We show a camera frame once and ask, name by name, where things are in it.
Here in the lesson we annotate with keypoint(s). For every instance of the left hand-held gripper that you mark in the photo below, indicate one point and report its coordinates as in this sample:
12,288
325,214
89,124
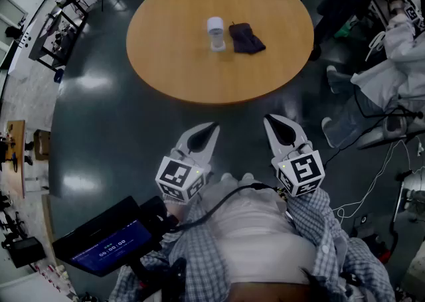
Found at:
174,174

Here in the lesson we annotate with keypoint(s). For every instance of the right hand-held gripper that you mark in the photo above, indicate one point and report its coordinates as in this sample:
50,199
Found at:
303,168

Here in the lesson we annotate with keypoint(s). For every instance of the dark cloth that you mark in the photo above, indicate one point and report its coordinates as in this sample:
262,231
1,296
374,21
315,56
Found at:
244,40

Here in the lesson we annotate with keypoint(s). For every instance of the person's right forearm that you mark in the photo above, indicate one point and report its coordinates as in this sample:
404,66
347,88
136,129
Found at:
312,214

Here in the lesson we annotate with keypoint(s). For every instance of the person's left forearm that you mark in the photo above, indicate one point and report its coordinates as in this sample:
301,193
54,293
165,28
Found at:
174,209

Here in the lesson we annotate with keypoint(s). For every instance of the person's left shoe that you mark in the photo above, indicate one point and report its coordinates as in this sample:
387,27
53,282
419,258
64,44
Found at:
229,177

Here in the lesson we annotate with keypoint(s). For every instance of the person's shoe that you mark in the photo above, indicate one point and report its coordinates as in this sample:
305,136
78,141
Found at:
248,176
229,177

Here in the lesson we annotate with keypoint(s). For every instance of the person's right shoe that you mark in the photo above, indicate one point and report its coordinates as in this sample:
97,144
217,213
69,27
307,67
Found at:
248,176

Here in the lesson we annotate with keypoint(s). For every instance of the person's torso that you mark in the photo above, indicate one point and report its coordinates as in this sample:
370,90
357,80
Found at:
252,227

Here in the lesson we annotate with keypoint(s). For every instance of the grey office chair base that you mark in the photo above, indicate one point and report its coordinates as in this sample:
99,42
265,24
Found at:
382,134

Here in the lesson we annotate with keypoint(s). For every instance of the green bag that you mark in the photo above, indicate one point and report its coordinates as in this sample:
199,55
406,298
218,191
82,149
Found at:
343,32

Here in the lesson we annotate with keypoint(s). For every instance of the black monitor with blue screen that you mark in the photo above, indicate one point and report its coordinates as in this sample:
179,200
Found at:
113,247

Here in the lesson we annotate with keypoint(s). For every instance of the small blue bin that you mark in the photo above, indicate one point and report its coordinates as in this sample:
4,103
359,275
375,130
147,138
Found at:
59,75

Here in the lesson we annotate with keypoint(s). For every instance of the cardboard box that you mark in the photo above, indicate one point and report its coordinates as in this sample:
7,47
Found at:
41,144

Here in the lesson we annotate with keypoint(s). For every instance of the black framed workbench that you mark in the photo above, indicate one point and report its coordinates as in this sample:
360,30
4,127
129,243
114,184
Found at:
50,45

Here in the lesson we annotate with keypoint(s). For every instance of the wooden side table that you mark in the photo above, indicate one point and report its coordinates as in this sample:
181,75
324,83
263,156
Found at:
16,174

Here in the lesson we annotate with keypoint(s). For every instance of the black box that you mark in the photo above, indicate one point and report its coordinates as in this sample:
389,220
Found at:
26,252

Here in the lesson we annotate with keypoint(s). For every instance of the white console unit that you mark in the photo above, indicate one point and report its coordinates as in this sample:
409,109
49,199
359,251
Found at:
25,38

